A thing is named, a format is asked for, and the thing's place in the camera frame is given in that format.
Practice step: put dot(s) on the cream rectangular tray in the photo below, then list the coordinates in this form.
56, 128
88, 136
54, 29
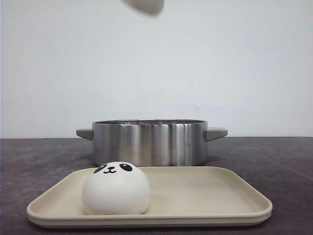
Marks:
182, 196

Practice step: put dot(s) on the panda bun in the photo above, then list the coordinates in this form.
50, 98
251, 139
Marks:
149, 7
116, 188

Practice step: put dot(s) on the stainless steel steamer pot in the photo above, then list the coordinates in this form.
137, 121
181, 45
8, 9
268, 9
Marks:
151, 142

